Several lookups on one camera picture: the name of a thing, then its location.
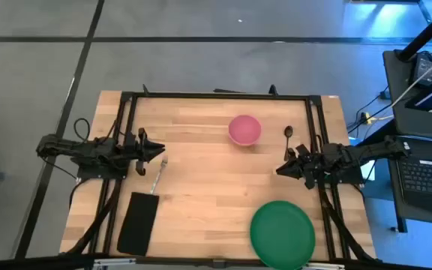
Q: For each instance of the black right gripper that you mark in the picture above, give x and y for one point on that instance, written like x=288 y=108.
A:
x=309 y=165

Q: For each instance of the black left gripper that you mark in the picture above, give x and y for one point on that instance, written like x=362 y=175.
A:
x=139 y=148

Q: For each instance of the silver metal fork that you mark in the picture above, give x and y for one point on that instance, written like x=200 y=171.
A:
x=158 y=174

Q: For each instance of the dark metal spoon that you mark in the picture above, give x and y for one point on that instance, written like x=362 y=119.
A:
x=288 y=132

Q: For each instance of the pink ribbed bowl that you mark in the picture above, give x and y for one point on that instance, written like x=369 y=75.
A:
x=244 y=129

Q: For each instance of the green round plate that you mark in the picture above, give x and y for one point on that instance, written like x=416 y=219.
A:
x=282 y=235

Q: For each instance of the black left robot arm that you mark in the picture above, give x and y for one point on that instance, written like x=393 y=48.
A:
x=73 y=148

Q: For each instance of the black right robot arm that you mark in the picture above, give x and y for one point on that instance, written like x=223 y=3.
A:
x=362 y=152

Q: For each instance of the black cloth napkin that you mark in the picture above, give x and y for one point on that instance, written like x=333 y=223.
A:
x=138 y=224

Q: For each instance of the yellow power plug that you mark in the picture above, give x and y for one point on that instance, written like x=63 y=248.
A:
x=368 y=118

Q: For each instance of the black side desk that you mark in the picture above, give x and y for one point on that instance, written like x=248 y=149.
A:
x=399 y=108

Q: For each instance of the black laptop computer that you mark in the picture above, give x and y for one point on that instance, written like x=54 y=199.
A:
x=428 y=180

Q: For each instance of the small black electronic box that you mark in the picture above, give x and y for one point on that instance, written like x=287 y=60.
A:
x=424 y=69

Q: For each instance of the black slanted pole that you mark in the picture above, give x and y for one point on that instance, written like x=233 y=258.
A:
x=428 y=32

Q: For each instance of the black metal table frame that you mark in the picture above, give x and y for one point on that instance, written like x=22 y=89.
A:
x=219 y=96

